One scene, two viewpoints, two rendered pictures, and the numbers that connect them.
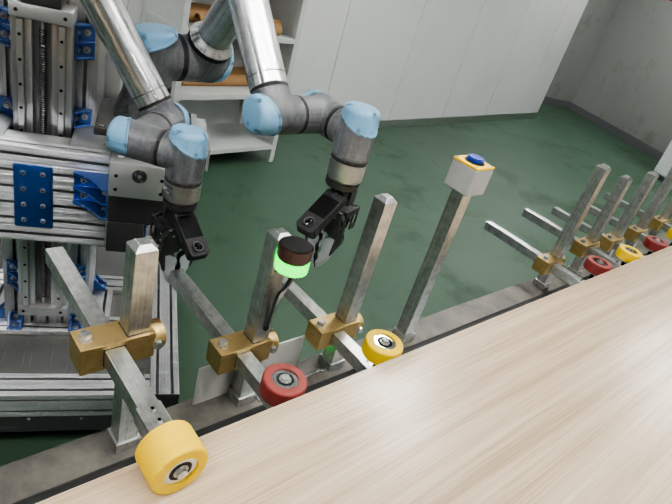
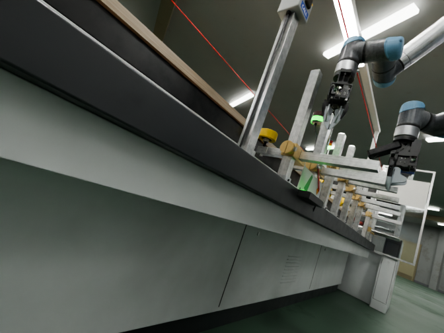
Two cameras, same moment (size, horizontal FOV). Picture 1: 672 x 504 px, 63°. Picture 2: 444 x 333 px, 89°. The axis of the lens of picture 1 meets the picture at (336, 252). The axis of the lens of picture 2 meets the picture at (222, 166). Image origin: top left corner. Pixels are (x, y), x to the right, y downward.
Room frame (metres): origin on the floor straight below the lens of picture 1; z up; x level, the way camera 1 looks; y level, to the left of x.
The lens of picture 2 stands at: (1.83, -0.28, 0.56)
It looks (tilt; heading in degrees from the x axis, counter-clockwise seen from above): 8 degrees up; 181
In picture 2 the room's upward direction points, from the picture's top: 20 degrees clockwise
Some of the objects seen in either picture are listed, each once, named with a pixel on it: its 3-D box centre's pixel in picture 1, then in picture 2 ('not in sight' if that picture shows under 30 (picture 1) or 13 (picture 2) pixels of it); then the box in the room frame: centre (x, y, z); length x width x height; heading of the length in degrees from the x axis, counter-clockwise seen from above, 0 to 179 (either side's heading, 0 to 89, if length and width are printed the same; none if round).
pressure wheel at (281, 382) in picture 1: (279, 399); not in sight; (0.72, 0.02, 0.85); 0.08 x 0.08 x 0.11
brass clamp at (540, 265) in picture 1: (549, 262); not in sight; (1.76, -0.72, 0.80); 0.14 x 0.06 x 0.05; 138
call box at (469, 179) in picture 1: (468, 176); (295, 9); (1.22, -0.24, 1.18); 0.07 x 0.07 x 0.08; 48
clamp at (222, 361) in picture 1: (244, 349); (314, 168); (0.83, 0.12, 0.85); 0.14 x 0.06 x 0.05; 138
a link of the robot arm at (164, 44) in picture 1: (153, 54); not in sight; (1.35, 0.57, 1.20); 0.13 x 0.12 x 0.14; 140
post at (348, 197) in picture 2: not in sight; (347, 199); (0.29, 0.60, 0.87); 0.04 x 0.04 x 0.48; 48
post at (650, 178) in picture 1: (622, 226); not in sight; (2.14, -1.07, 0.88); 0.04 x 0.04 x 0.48; 48
